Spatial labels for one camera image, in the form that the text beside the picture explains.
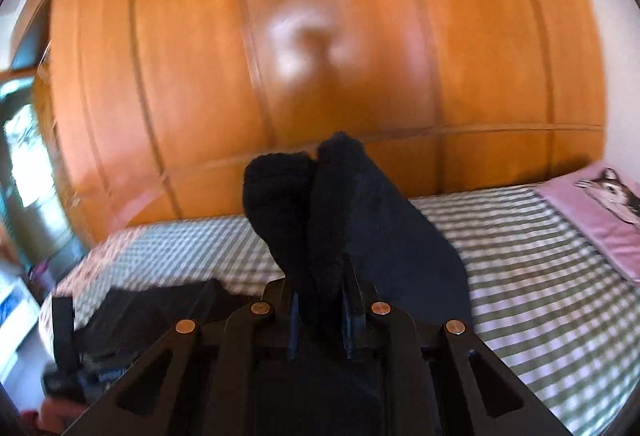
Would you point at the person's left hand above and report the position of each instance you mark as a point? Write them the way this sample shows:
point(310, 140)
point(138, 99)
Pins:
point(57, 416)

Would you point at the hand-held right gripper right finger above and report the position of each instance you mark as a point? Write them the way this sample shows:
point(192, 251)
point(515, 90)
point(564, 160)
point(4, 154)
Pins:
point(349, 326)

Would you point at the wooden wardrobe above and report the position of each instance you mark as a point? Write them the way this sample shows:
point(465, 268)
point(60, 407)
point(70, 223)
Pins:
point(200, 65)

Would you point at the green checkered blanket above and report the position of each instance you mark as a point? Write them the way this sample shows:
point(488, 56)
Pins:
point(525, 266)

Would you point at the window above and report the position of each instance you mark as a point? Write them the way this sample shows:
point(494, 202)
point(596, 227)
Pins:
point(25, 165)

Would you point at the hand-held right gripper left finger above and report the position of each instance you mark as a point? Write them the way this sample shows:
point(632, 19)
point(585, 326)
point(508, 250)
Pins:
point(294, 326)

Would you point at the black embroidered pants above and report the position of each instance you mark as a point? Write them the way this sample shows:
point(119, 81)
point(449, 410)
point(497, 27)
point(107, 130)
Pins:
point(350, 196)

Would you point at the pink printed pillow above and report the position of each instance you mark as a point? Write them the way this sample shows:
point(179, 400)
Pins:
point(590, 216)

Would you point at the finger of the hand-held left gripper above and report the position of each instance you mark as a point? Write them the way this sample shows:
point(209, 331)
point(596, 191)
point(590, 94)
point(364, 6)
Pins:
point(62, 331)

